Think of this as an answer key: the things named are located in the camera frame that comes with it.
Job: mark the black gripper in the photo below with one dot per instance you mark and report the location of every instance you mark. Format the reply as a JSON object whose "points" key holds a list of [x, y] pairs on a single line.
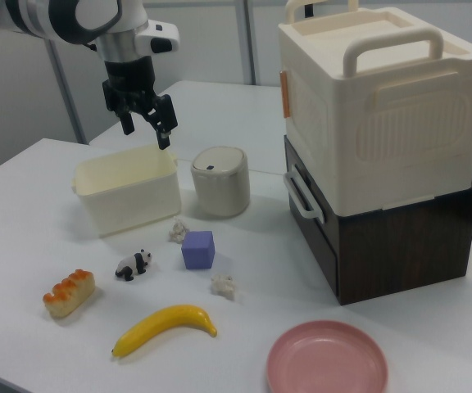
{"points": [[129, 79]]}

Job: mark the cream plastic box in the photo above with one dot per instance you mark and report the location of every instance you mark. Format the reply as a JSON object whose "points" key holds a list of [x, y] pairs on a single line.
{"points": [[133, 206]]}

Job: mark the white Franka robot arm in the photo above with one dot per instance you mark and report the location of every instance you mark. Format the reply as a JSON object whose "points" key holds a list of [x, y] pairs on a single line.
{"points": [[51, 16]]}

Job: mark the large cream storage box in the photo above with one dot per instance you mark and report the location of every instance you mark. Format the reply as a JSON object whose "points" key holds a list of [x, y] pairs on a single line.
{"points": [[383, 123]]}

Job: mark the cream mini trash can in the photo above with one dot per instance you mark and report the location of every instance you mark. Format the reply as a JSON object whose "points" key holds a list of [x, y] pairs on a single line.
{"points": [[221, 190]]}

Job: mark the small white crumpled figure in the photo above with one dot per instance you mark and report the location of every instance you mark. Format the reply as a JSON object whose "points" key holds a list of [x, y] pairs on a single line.
{"points": [[223, 286], [177, 231]]}

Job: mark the purple cube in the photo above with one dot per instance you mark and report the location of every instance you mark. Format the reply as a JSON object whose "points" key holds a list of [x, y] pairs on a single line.
{"points": [[197, 250]]}

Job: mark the panda toy figure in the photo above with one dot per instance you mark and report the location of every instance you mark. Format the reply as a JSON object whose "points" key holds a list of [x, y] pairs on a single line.
{"points": [[133, 265]]}

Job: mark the toy bread with orange topping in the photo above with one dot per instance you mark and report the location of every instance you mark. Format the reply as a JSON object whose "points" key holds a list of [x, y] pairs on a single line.
{"points": [[70, 294]]}

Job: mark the yellow toy banana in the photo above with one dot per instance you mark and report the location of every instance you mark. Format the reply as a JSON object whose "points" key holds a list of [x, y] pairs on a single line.
{"points": [[166, 324]]}

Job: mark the dark wood drawer cabinet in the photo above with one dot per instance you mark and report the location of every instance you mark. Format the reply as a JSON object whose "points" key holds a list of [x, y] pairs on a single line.
{"points": [[400, 254]]}

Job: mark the pink plate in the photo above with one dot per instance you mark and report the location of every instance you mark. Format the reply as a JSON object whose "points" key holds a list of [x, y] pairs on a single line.
{"points": [[326, 360]]}

